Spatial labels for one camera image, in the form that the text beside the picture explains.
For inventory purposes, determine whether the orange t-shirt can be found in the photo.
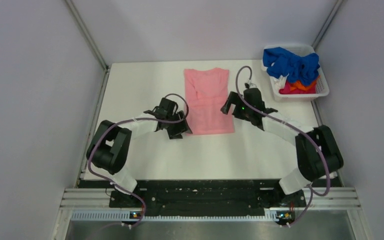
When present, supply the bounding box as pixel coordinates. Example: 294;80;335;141
290;75;320;94

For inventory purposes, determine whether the magenta red t-shirt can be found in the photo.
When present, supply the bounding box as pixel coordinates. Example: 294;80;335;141
278;81;317;95

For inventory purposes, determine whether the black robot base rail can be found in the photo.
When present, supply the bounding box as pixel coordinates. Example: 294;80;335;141
77;178;342;220

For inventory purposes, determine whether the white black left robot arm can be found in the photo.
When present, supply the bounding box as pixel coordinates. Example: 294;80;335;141
85;96;192;212

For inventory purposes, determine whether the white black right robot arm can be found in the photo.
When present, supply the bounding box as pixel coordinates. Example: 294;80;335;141
220;88;344;206

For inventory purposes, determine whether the white t-shirt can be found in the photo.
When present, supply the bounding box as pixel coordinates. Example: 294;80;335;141
273;75;287;92

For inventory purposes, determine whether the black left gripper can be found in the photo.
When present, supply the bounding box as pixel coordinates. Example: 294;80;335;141
165;110;192;139

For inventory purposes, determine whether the pink t-shirt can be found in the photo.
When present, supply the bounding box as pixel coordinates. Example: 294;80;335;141
183;67;235;136

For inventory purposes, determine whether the white plastic laundry basket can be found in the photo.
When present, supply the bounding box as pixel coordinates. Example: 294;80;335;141
261;43;330;102

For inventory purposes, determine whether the blue t-shirt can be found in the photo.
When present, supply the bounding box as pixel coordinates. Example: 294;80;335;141
262;47;320;85

